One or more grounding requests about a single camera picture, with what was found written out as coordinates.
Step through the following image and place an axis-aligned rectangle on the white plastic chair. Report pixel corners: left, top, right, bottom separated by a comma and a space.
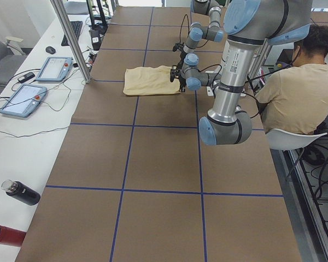
265, 128, 328, 181

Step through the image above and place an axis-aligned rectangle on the teach pendant tablet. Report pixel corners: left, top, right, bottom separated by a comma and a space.
0, 84, 48, 118
36, 57, 73, 82

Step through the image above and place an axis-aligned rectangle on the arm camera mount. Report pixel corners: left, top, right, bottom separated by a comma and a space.
172, 43, 184, 52

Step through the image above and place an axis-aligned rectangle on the person in beige shirt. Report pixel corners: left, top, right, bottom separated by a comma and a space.
255, 25, 328, 135

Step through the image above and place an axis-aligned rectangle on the red bottle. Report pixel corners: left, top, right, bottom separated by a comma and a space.
0, 225, 26, 247

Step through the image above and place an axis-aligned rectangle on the near teach pendant tablet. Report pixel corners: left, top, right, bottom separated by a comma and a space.
0, 84, 48, 118

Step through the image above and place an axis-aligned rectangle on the black power adapter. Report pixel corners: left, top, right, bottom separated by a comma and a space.
17, 72, 35, 84

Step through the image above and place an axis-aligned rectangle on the aluminium frame post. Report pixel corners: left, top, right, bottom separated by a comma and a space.
50, 0, 91, 84

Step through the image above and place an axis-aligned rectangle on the black water bottle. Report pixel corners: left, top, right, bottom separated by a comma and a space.
1, 180, 40, 206

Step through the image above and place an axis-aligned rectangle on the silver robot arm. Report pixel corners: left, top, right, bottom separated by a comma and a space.
171, 1, 312, 145
179, 0, 224, 63

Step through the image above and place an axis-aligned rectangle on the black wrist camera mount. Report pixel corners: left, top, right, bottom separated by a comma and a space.
169, 65, 181, 82

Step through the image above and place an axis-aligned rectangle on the black computer mouse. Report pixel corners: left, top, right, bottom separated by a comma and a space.
45, 46, 56, 55

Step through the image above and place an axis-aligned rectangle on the cream long sleeve shirt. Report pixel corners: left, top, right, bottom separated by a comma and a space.
123, 65, 180, 96

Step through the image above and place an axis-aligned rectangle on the far teach pendant tablet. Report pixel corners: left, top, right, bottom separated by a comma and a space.
36, 57, 73, 82

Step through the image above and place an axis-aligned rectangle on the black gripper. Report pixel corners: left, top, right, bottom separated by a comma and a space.
180, 51, 187, 61
179, 76, 186, 92

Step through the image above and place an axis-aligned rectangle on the black keyboard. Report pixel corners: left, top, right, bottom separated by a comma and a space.
61, 20, 83, 46

